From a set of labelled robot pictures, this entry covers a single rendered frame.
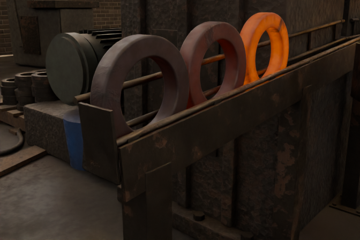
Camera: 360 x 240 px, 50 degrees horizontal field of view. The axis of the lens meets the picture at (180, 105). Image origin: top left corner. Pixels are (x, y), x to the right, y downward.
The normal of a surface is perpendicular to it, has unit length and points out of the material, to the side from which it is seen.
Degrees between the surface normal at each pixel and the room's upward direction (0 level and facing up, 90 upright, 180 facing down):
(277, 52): 90
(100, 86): 74
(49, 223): 0
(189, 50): 60
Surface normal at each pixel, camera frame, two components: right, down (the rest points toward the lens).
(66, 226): 0.00, -0.97
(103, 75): -0.59, -0.28
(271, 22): 0.75, 0.17
